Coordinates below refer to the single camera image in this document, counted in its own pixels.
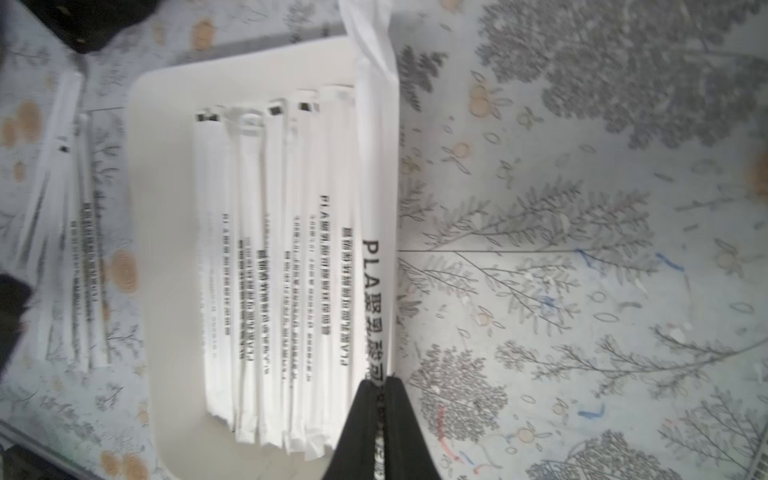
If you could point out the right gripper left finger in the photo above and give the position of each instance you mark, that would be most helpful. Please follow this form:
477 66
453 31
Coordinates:
353 458

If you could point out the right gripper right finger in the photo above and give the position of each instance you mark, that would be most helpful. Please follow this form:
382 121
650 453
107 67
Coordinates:
406 453

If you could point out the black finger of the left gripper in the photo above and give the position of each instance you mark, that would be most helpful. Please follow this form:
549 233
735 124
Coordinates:
15 296

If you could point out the straw later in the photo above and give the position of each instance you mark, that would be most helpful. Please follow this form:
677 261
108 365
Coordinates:
377 85

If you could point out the white storage tray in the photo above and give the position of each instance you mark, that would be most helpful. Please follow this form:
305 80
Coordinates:
159 116

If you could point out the pile wrapped straw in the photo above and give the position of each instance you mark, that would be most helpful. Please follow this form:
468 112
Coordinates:
89 243
59 132

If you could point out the black cap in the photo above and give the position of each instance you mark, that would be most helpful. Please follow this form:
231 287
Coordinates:
87 26

